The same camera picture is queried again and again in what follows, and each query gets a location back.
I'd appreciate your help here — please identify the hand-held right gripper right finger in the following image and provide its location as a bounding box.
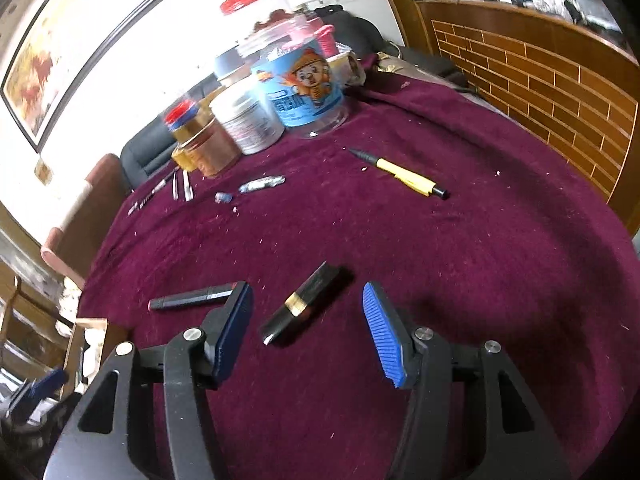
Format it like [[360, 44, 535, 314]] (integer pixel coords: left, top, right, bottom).
[[362, 281, 573, 480]]

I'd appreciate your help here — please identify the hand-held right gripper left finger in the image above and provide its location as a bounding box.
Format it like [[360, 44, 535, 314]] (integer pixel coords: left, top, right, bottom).
[[42, 280, 255, 480]]

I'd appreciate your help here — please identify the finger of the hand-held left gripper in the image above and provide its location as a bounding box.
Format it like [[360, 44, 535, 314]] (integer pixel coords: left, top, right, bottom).
[[7, 366, 70, 413]]

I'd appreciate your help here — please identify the black tube with gold band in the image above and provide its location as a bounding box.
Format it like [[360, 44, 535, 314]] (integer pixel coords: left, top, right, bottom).
[[257, 260, 353, 347]]

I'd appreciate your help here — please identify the black marker with red cap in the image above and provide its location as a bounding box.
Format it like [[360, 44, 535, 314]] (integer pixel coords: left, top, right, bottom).
[[148, 282, 237, 312]]

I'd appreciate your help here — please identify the light wooden chair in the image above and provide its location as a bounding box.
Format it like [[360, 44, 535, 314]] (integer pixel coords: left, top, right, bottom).
[[0, 230, 77, 363]]

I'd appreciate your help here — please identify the maroon tablecloth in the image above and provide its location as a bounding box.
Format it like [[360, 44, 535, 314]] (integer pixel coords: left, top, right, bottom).
[[75, 57, 640, 480]]

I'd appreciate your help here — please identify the silver blue wrapper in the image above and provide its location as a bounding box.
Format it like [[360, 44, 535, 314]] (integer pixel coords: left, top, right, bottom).
[[238, 175, 287, 195]]

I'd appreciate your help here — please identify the dark slim pen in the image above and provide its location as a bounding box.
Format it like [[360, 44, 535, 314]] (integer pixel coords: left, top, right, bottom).
[[127, 179, 169, 217]]

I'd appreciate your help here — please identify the yellow and black pen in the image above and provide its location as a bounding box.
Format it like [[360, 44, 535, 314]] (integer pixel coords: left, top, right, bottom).
[[348, 147, 450, 200]]

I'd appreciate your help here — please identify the brown upholstered chair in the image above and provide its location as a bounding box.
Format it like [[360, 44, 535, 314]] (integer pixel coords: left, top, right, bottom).
[[40, 153, 132, 292]]

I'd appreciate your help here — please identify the amber jar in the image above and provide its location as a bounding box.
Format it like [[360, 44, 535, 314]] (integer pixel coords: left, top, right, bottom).
[[165, 100, 242, 179]]

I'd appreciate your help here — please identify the white label jar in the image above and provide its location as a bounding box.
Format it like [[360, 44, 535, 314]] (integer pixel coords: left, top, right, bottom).
[[208, 80, 286, 156]]

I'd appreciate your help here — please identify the blue cartoon label jar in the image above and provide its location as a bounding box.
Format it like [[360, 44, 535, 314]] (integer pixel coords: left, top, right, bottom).
[[237, 22, 351, 140]]

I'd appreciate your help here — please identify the clear jar with dark lid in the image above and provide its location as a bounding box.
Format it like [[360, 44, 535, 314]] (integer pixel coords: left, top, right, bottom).
[[213, 50, 252, 87]]

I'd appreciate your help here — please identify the patterned paper cup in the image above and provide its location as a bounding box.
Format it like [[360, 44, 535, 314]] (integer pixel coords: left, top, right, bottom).
[[329, 52, 369, 89]]

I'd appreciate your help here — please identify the tan cloth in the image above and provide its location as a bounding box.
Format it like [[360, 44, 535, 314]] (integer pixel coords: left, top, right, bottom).
[[375, 52, 417, 77]]

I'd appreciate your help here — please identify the pink plastic container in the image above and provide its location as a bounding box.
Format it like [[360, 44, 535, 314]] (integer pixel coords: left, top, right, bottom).
[[287, 24, 342, 62]]

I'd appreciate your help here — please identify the black bag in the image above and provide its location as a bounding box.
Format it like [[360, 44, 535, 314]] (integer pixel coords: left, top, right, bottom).
[[315, 4, 387, 53]]

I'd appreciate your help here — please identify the clear jar with red lid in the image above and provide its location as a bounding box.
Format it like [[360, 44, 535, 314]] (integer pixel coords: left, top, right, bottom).
[[220, 0, 297, 45]]

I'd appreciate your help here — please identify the framed wall picture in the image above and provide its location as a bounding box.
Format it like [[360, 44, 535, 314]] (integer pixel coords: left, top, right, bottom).
[[0, 0, 180, 154]]

